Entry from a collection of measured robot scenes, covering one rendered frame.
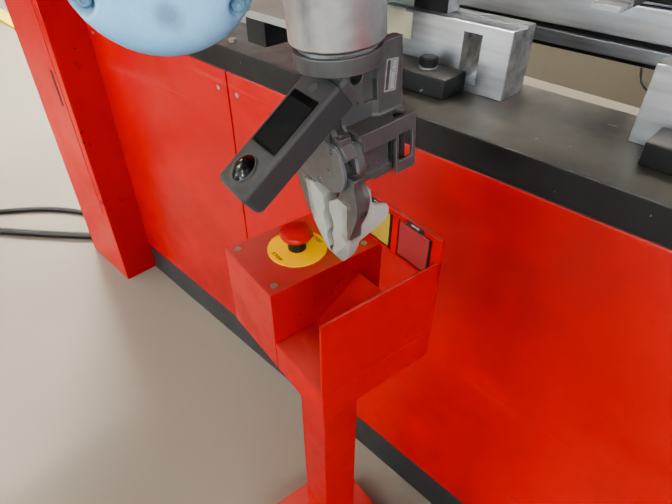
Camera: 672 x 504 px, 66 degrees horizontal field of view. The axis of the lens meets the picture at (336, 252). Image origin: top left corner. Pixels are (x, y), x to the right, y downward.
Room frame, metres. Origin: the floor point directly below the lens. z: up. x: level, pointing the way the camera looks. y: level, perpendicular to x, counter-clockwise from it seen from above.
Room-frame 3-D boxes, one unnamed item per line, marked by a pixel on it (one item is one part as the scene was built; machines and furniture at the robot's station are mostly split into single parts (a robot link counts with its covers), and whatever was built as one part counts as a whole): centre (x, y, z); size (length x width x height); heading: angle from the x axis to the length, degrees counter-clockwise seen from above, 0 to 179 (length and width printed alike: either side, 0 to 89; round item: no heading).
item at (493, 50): (0.86, -0.11, 0.92); 0.39 x 0.06 x 0.10; 46
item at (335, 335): (0.46, 0.01, 0.75); 0.20 x 0.16 x 0.18; 37
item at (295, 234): (0.49, 0.05, 0.79); 0.04 x 0.04 x 0.04
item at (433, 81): (0.83, -0.06, 0.89); 0.30 x 0.05 x 0.03; 46
